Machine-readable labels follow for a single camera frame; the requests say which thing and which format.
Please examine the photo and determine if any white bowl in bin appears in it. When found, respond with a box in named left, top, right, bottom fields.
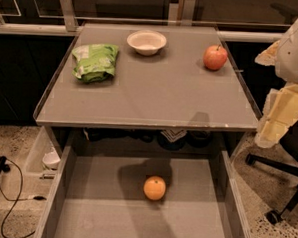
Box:
left=42, top=150, right=61, bottom=170

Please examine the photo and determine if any metal railing bracket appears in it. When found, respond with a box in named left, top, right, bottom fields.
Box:
left=180, top=0, right=196, bottom=26
left=59, top=0, right=78, bottom=32

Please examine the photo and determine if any green chip bag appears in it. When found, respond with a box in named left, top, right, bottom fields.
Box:
left=71, top=43, right=119, bottom=83

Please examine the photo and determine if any clear plastic storage bin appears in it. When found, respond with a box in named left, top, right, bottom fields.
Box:
left=23, top=127, right=60, bottom=179

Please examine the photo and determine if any metal railing bracket left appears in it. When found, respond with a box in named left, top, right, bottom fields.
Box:
left=59, top=0, right=78, bottom=32

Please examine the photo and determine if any red apple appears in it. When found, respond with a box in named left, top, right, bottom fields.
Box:
left=203, top=44, right=228, bottom=70

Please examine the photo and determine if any white paper bowl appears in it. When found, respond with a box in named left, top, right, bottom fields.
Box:
left=127, top=30, right=167, bottom=56

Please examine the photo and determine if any black cable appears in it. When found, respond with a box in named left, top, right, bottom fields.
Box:
left=0, top=154, right=50, bottom=238

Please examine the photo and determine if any open grey drawer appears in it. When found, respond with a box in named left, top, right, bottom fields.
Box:
left=35, top=144, right=250, bottom=238

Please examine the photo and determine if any metal railing bracket centre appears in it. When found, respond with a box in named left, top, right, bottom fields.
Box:
left=180, top=0, right=196, bottom=26

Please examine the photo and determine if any black office chair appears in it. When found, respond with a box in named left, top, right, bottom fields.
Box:
left=245, top=121, right=298, bottom=225

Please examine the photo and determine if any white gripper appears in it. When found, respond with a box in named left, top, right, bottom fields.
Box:
left=254, top=18, right=298, bottom=148

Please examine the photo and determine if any grey counter cabinet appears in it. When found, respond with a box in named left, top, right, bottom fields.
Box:
left=31, top=17, right=270, bottom=165

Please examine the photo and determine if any orange fruit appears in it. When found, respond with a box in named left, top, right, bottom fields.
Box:
left=143, top=176, right=167, bottom=201

